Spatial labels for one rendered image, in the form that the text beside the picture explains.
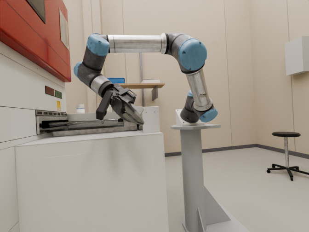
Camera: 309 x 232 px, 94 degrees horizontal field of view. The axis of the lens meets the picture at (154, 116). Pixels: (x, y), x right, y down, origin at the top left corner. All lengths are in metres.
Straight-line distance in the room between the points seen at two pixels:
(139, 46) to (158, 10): 3.21
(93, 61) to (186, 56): 0.37
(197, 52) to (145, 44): 0.24
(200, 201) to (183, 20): 3.58
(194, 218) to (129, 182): 0.72
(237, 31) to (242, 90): 1.45
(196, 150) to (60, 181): 0.84
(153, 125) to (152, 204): 0.38
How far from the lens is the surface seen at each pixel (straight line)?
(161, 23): 3.77
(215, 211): 1.48
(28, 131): 0.90
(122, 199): 0.79
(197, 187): 1.23
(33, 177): 0.81
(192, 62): 0.67
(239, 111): 4.06
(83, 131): 0.99
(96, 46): 0.60
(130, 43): 0.73
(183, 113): 1.11
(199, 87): 0.79
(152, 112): 0.77
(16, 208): 0.87
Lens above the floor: 0.91
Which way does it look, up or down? level
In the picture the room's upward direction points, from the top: 3 degrees counter-clockwise
